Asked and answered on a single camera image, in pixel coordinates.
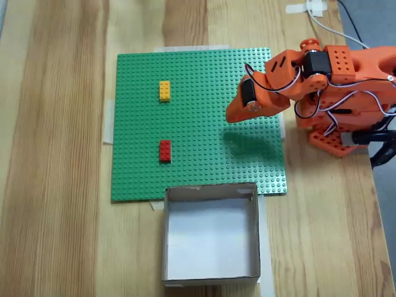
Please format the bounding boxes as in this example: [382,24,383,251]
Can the yellow lego block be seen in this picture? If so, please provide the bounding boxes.
[158,80,172,103]

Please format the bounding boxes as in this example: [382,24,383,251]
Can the green lego baseplate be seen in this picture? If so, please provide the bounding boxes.
[110,47,288,204]

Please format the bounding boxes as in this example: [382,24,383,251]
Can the red lego block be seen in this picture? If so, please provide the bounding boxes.
[158,139,173,164]

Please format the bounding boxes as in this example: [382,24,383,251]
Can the open cardboard box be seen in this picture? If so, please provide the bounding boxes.
[161,182,261,287]

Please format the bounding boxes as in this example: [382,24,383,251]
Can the black table clamp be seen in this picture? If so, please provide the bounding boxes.
[341,122,396,168]

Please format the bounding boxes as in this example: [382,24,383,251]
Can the long translucent tape strip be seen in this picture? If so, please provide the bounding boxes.
[256,194,275,297]

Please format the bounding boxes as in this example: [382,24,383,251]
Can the white cable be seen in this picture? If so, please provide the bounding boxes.
[304,0,371,50]

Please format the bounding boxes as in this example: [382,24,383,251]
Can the crossed tape holding cable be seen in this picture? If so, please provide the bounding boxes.
[285,0,324,18]

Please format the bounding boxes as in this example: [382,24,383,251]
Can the black cable on table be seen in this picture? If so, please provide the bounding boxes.
[336,0,371,50]

